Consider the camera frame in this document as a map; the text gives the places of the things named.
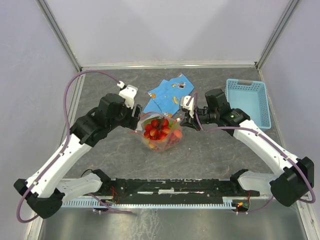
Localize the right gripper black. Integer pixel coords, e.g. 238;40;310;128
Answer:
179;104;218;131

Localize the red berry cluster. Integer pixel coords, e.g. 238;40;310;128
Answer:
143;117;173;141

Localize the clear zip bag orange zipper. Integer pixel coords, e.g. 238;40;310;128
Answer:
131;111;184;152

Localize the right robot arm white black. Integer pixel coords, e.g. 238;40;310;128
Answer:
180;88;316;207

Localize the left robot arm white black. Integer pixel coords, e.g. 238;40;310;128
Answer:
13;93;142;219

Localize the blue cartoon print cloth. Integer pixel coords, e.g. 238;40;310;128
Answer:
143;74;194;118

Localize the blue plastic basket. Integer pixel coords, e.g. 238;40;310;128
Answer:
225;78;272;131

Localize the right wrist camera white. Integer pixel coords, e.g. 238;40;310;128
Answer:
180;95;195;118

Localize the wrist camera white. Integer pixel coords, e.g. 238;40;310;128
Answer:
180;95;195;118
117;81;138;109

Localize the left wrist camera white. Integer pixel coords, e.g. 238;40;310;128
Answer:
117;81;138;109

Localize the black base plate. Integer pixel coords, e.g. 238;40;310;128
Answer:
93;178;260;206

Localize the aluminium frame rail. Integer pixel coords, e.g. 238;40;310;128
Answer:
81;60;256;71

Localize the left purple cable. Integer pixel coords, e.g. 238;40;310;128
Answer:
16;70;123;223

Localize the light blue cable duct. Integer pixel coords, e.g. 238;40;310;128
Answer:
61;196;247;210

